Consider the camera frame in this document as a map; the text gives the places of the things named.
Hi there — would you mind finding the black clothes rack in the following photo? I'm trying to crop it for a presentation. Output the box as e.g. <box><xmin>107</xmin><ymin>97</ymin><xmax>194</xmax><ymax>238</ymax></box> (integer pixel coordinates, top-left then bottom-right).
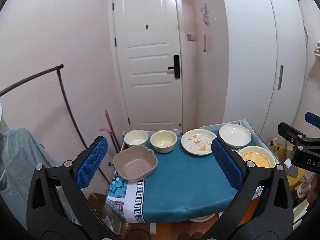
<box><xmin>0</xmin><ymin>64</ymin><xmax>112</xmax><ymax>184</ymax></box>

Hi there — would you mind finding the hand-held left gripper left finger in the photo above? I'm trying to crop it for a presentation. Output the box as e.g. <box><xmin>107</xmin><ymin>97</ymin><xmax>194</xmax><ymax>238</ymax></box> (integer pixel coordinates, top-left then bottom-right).
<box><xmin>26</xmin><ymin>135</ymin><xmax>118</xmax><ymax>240</ymax></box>

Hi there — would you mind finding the duck print plate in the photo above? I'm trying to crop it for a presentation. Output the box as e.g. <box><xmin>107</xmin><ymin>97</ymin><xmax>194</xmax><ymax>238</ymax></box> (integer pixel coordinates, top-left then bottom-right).
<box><xmin>181</xmin><ymin>129</ymin><xmax>218</xmax><ymax>157</ymax></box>

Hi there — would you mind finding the pink square bowl with handles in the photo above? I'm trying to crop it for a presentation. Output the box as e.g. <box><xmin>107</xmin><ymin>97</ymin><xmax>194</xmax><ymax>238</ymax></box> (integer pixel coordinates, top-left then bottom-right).
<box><xmin>113</xmin><ymin>145</ymin><xmax>158</xmax><ymax>182</ymax></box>

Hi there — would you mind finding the black door lock handle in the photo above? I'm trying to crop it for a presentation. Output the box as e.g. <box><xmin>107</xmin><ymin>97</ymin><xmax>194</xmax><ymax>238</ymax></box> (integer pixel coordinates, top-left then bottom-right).
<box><xmin>168</xmin><ymin>55</ymin><xmax>180</xmax><ymax>78</ymax></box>

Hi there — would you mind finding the grey blue hanging garment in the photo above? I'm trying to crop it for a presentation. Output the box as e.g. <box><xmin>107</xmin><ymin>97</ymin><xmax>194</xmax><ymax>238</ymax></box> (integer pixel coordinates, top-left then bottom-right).
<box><xmin>0</xmin><ymin>127</ymin><xmax>75</xmax><ymax>227</ymax></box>

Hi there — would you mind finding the yellow centred plate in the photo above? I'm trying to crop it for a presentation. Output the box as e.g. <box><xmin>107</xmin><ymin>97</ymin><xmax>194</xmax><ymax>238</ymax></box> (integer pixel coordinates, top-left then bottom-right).
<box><xmin>237</xmin><ymin>146</ymin><xmax>277</xmax><ymax>169</ymax></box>

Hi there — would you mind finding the pink mop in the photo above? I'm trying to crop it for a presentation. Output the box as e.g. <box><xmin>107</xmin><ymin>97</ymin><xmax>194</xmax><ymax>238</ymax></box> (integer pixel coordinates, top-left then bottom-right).
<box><xmin>99</xmin><ymin>109</ymin><xmax>121</xmax><ymax>154</ymax></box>

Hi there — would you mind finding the plain white plate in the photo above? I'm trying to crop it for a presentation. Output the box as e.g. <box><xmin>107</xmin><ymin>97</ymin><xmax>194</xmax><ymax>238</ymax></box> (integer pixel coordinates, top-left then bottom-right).
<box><xmin>219</xmin><ymin>124</ymin><xmax>252</xmax><ymax>148</ymax></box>

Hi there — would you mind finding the purple flower wall sticker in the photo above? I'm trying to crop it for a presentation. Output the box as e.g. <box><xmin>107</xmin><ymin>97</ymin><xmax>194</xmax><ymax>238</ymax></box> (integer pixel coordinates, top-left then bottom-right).
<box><xmin>200</xmin><ymin>3</ymin><xmax>216</xmax><ymax>26</ymax></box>

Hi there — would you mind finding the tall white bowl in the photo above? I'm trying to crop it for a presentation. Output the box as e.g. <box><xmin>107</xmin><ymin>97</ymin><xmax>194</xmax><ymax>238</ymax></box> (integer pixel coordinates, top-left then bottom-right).
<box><xmin>124</xmin><ymin>130</ymin><xmax>149</xmax><ymax>148</ymax></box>

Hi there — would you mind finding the brown cardboard box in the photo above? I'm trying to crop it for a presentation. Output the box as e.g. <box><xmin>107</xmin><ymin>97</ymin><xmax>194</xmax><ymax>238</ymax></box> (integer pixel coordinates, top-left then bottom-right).
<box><xmin>87</xmin><ymin>192</ymin><xmax>108</xmax><ymax>218</ymax></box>

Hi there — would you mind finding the blue patterned tablecloth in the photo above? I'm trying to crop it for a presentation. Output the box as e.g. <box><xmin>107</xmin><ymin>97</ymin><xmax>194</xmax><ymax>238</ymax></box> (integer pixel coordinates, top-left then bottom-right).
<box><xmin>105</xmin><ymin>134</ymin><xmax>265</xmax><ymax>224</ymax></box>

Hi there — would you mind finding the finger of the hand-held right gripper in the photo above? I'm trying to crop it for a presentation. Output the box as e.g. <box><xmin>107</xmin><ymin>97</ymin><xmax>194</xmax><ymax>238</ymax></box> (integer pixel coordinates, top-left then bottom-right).
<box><xmin>277</xmin><ymin>122</ymin><xmax>313</xmax><ymax>146</ymax></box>
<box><xmin>304</xmin><ymin>112</ymin><xmax>320</xmax><ymax>128</ymax></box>

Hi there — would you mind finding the white wardrobe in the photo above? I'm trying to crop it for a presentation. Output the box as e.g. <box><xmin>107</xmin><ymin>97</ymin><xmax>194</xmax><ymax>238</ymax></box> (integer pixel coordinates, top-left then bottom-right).
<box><xmin>219</xmin><ymin>0</ymin><xmax>308</xmax><ymax>140</ymax></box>

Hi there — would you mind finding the yellow bag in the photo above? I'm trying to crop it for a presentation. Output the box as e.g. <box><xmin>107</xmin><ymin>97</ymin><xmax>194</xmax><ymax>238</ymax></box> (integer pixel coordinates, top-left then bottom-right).
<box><xmin>274</xmin><ymin>144</ymin><xmax>307</xmax><ymax>183</ymax></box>

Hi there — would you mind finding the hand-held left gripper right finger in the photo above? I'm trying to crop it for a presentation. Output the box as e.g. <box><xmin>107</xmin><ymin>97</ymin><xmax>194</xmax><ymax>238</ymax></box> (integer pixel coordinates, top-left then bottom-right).
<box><xmin>203</xmin><ymin>138</ymin><xmax>293</xmax><ymax>240</ymax></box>

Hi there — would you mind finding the cream round bowl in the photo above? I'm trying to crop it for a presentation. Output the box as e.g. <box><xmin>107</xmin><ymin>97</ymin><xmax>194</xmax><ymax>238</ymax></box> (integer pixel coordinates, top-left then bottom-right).
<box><xmin>150</xmin><ymin>130</ymin><xmax>178</xmax><ymax>154</ymax></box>

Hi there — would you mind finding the white panel door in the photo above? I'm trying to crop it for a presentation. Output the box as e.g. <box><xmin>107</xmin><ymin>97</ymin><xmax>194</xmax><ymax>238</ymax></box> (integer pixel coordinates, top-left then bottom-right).
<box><xmin>111</xmin><ymin>0</ymin><xmax>184</xmax><ymax>133</ymax></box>

